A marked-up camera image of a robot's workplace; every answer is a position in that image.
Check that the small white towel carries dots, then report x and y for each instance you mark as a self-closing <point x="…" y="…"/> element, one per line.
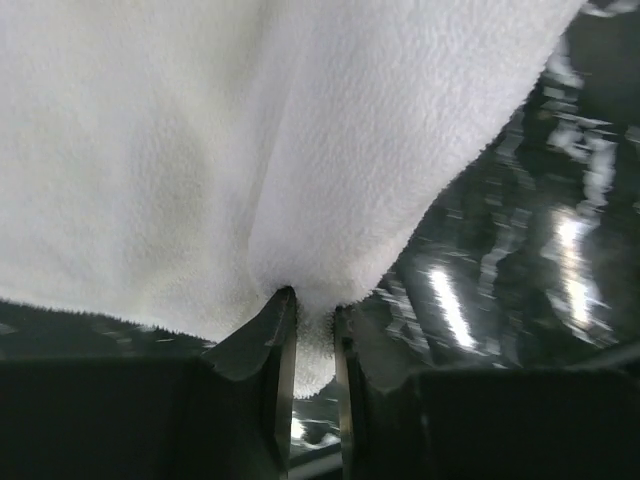
<point x="174" y="163"/>

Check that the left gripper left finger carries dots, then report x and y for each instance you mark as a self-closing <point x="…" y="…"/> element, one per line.
<point x="90" y="397"/>

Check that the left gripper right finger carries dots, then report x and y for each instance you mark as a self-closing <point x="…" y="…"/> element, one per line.
<point x="400" y="419"/>

